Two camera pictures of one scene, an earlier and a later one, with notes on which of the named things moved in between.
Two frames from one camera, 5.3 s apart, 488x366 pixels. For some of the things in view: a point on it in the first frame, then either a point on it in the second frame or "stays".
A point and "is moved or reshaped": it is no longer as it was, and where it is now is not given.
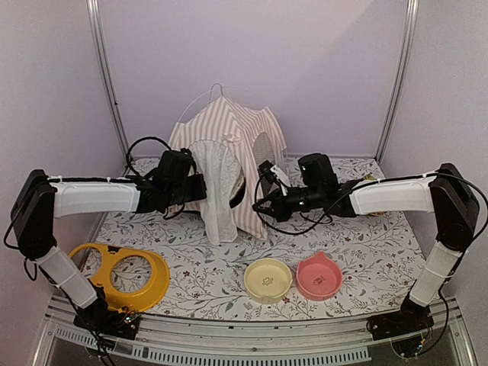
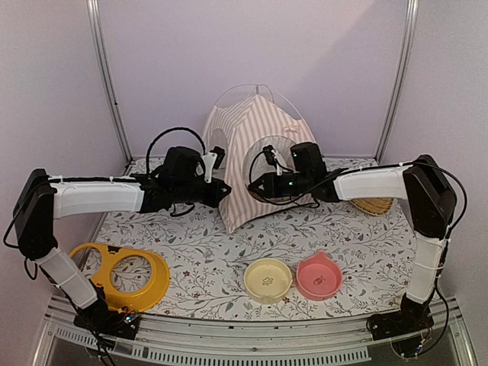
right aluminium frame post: x=411 y=17 stays
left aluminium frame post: x=101 y=43 stays
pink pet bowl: x=319 y=277 stays
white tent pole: x=193 y=101 to x=258 y=88
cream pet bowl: x=268 y=280 stays
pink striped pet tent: x=231 y=144 is moved or reshaped
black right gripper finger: x=273 y=210 to x=268 y=185
